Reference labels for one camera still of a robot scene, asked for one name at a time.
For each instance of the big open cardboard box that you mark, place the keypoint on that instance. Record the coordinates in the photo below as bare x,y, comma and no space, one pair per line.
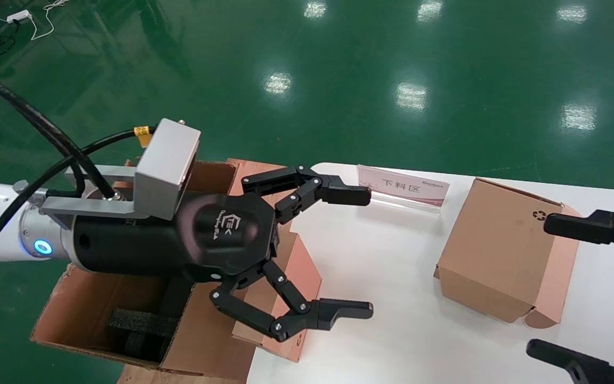
83,304

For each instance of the white power strip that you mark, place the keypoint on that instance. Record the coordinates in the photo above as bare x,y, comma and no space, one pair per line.
19,16

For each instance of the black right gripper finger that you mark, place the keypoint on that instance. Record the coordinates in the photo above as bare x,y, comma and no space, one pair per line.
595,228
568,365

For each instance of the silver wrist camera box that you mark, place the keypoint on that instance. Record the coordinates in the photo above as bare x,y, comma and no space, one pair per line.
166,160

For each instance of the acrylic sign with Chinese text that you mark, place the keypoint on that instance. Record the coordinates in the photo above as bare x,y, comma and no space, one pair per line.
403,186

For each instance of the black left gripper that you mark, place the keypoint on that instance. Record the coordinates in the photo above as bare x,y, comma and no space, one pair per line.
221,234

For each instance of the black foam block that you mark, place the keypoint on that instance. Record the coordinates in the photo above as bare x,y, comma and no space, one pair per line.
142,325

